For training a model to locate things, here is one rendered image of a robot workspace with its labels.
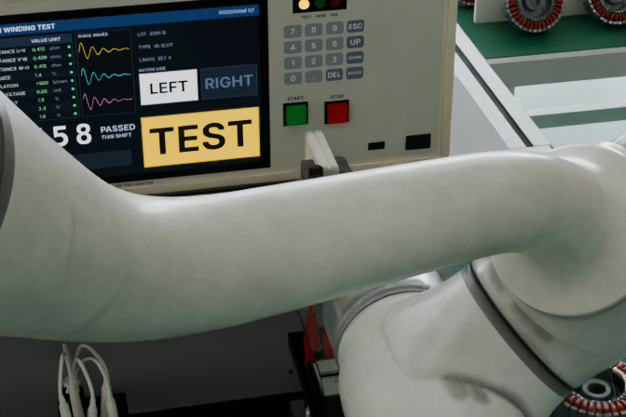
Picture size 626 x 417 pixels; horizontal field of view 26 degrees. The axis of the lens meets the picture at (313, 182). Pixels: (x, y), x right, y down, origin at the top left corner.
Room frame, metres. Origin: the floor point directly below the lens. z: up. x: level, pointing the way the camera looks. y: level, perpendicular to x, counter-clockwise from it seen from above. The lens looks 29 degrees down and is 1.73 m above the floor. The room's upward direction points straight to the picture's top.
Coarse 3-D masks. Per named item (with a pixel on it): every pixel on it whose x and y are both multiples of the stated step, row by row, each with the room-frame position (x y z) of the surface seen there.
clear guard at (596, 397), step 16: (448, 272) 1.01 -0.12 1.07; (320, 304) 0.96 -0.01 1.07; (304, 320) 0.94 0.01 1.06; (320, 320) 0.94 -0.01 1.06; (320, 336) 0.91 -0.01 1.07; (320, 352) 0.89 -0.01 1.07; (320, 368) 0.87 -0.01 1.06; (336, 368) 0.87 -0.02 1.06; (608, 368) 0.89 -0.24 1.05; (336, 384) 0.86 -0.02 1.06; (592, 384) 0.88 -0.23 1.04; (608, 384) 0.88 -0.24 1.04; (336, 400) 0.85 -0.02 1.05; (576, 400) 0.87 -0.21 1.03; (592, 400) 0.87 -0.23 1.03; (608, 400) 0.88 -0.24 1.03; (336, 416) 0.84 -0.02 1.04; (560, 416) 0.86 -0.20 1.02; (576, 416) 0.86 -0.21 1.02; (592, 416) 0.86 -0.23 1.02; (608, 416) 0.87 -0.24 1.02
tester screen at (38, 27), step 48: (0, 48) 1.04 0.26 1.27; (48, 48) 1.05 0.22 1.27; (96, 48) 1.06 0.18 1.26; (144, 48) 1.06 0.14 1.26; (192, 48) 1.07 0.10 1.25; (240, 48) 1.08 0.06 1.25; (48, 96) 1.05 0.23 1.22; (96, 96) 1.06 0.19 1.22; (240, 96) 1.08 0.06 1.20; (96, 144) 1.05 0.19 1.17
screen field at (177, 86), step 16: (256, 64) 1.08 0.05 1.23; (144, 80) 1.06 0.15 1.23; (160, 80) 1.07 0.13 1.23; (176, 80) 1.07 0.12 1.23; (192, 80) 1.07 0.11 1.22; (208, 80) 1.08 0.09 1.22; (224, 80) 1.08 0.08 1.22; (240, 80) 1.08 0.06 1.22; (256, 80) 1.08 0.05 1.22; (144, 96) 1.06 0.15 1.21; (160, 96) 1.07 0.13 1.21; (176, 96) 1.07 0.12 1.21; (192, 96) 1.07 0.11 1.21; (208, 96) 1.08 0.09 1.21; (224, 96) 1.08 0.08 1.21
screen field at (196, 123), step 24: (144, 120) 1.06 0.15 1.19; (168, 120) 1.07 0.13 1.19; (192, 120) 1.07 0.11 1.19; (216, 120) 1.08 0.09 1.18; (240, 120) 1.08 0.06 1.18; (144, 144) 1.06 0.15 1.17; (168, 144) 1.07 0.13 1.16; (192, 144) 1.07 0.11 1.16; (216, 144) 1.08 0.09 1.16; (240, 144) 1.08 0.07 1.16
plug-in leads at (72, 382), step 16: (64, 352) 1.07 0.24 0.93; (96, 352) 1.08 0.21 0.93; (64, 384) 1.09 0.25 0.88; (64, 400) 1.04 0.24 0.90; (80, 400) 1.07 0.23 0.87; (112, 400) 1.05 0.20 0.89; (64, 416) 1.04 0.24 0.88; (80, 416) 1.06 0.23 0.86; (96, 416) 1.04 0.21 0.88; (112, 416) 1.05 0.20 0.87
